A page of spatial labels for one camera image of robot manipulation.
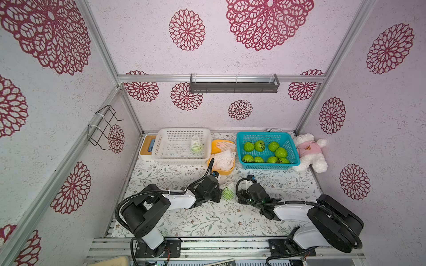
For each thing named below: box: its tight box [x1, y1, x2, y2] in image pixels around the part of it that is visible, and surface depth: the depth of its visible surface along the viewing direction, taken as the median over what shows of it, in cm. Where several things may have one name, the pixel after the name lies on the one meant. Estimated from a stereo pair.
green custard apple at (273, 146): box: [267, 141, 280, 152], surface depth 108 cm
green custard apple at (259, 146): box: [254, 140, 266, 152], surface depth 108 cm
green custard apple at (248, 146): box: [243, 141, 255, 152], surface depth 108 cm
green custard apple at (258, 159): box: [254, 156, 265, 163], surface depth 102 cm
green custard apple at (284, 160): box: [279, 157, 291, 164], surface depth 100 cm
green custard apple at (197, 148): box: [190, 143, 204, 154], surface depth 105 cm
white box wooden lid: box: [138, 134, 157, 162], surface depth 108 cm
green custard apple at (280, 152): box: [274, 147, 288, 158], surface depth 104 cm
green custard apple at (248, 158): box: [241, 154, 255, 163], surface depth 100 cm
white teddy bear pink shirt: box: [292, 133, 328, 174], surface depth 100 cm
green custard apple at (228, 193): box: [222, 186, 235, 201], surface depth 87 cm
